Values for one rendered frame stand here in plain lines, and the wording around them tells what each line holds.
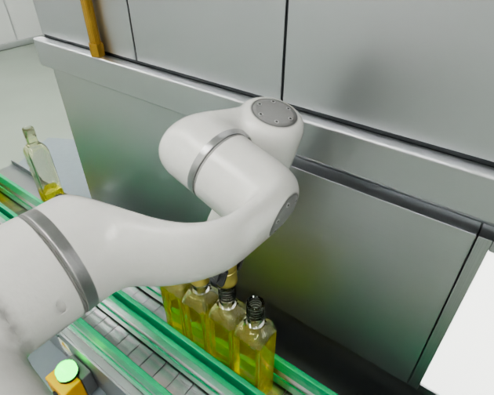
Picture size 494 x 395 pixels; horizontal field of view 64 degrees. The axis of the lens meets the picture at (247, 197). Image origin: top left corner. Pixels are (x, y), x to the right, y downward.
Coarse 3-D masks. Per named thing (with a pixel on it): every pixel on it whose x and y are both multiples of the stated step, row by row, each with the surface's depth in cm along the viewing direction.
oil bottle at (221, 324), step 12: (216, 300) 68; (240, 300) 68; (216, 312) 66; (228, 312) 65; (240, 312) 66; (216, 324) 66; (228, 324) 65; (216, 336) 69; (228, 336) 66; (216, 348) 71; (228, 348) 68; (228, 360) 71
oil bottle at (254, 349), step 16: (240, 336) 63; (256, 336) 62; (272, 336) 65; (240, 352) 66; (256, 352) 62; (272, 352) 68; (240, 368) 69; (256, 368) 65; (272, 368) 72; (256, 384) 68; (272, 384) 76
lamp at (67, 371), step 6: (66, 360) 84; (60, 366) 83; (66, 366) 83; (72, 366) 83; (60, 372) 82; (66, 372) 82; (72, 372) 82; (78, 372) 85; (60, 378) 82; (66, 378) 82; (72, 378) 83
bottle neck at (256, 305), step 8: (256, 296) 62; (248, 304) 60; (256, 304) 62; (264, 304) 60; (248, 312) 61; (256, 312) 60; (264, 312) 62; (248, 320) 62; (256, 320) 61; (256, 328) 62
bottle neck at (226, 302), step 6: (222, 288) 63; (228, 288) 66; (234, 288) 63; (222, 294) 63; (228, 294) 63; (234, 294) 64; (222, 300) 64; (228, 300) 64; (234, 300) 65; (222, 306) 65; (228, 306) 65; (234, 306) 66
